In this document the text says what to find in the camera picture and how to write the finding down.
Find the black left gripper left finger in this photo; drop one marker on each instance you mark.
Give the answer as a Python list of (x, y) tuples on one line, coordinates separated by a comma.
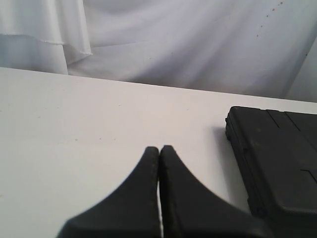
[(131, 211)]

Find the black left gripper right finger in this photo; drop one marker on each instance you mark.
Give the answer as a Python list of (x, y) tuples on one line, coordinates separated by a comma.
[(190, 210)]

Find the white backdrop curtain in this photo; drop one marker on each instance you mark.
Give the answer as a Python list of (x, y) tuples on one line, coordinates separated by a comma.
[(252, 47)]

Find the black plastic tool case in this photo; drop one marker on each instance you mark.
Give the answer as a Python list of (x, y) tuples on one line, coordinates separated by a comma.
[(279, 150)]

